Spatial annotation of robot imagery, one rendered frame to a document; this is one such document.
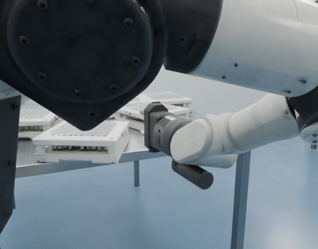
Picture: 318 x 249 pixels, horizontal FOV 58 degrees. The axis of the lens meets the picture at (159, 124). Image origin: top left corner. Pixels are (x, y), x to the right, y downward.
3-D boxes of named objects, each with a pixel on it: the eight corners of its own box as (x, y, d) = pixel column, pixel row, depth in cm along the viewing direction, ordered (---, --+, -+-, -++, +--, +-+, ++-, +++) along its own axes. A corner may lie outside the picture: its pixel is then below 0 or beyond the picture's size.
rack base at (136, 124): (114, 122, 133) (114, 117, 132) (155, 115, 149) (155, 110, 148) (148, 133, 115) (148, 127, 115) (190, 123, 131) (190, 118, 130)
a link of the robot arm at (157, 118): (136, 103, 68) (161, 111, 58) (171, 100, 73) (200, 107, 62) (138, 153, 71) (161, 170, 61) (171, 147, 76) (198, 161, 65)
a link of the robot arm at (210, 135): (167, 134, 55) (215, 106, 45) (202, 140, 60) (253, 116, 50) (170, 167, 53) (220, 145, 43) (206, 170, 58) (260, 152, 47)
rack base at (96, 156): (65, 138, 108) (64, 132, 107) (130, 139, 107) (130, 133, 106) (34, 161, 84) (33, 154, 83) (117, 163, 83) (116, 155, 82)
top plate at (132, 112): (114, 111, 132) (114, 107, 131) (155, 105, 148) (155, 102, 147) (148, 120, 114) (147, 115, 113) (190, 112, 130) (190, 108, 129)
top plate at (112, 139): (63, 125, 107) (63, 119, 106) (129, 126, 105) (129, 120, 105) (32, 145, 83) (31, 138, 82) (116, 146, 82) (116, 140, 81)
